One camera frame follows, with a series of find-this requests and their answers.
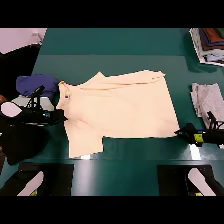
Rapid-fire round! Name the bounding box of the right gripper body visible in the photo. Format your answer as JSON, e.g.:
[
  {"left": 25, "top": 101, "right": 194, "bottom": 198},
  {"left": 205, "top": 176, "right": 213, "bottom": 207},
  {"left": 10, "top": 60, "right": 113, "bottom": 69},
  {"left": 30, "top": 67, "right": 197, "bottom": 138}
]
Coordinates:
[{"left": 174, "top": 122, "right": 198, "bottom": 145}]

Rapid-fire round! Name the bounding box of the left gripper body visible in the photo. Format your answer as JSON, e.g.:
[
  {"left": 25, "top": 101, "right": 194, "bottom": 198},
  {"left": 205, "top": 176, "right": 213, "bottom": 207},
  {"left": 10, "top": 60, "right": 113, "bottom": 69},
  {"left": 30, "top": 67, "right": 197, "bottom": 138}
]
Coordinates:
[{"left": 42, "top": 108, "right": 69, "bottom": 126}]

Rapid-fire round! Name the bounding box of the cream T-shirt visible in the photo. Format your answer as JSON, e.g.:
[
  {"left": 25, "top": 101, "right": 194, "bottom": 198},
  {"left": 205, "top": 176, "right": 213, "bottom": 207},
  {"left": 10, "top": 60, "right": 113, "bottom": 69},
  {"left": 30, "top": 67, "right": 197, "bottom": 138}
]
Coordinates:
[{"left": 55, "top": 69, "right": 181, "bottom": 159}]

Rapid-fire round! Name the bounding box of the grey garment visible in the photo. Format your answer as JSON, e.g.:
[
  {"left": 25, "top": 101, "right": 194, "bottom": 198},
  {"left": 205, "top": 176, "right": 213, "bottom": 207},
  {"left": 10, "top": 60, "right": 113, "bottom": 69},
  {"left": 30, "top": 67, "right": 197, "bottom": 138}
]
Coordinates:
[{"left": 190, "top": 82, "right": 224, "bottom": 130}]

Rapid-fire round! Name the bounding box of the black garment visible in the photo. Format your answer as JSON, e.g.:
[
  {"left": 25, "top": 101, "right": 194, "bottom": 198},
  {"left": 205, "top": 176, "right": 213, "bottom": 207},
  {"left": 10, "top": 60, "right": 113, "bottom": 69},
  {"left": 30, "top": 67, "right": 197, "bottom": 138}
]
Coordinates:
[{"left": 0, "top": 125, "right": 52, "bottom": 167}]

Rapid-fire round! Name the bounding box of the dark blue garment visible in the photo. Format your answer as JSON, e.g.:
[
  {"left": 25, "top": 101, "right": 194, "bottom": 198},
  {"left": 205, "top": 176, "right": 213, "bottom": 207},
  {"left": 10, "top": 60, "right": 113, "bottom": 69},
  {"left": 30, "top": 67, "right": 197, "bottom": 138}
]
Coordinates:
[{"left": 198, "top": 29, "right": 224, "bottom": 52}]

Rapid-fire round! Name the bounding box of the brown garment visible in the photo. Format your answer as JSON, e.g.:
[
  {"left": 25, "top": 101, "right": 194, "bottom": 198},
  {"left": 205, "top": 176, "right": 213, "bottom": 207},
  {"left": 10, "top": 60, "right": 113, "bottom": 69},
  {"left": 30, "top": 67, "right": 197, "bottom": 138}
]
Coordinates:
[{"left": 203, "top": 27, "right": 224, "bottom": 39}]

